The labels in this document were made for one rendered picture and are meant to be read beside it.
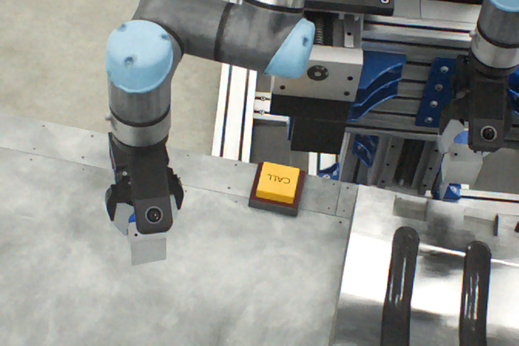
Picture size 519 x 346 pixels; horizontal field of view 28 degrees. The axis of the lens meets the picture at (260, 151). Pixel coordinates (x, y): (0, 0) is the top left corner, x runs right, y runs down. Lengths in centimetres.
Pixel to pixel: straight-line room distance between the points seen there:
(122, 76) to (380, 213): 54
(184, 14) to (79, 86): 167
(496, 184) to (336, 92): 95
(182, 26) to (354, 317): 48
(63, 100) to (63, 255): 130
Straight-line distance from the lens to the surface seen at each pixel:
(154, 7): 126
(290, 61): 123
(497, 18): 138
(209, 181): 169
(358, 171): 236
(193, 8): 126
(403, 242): 156
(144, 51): 118
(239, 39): 124
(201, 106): 286
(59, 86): 291
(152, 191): 129
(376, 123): 192
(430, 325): 149
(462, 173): 160
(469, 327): 151
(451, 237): 157
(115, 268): 159
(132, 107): 122
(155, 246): 144
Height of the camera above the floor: 215
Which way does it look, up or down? 51 degrees down
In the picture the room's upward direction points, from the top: 7 degrees clockwise
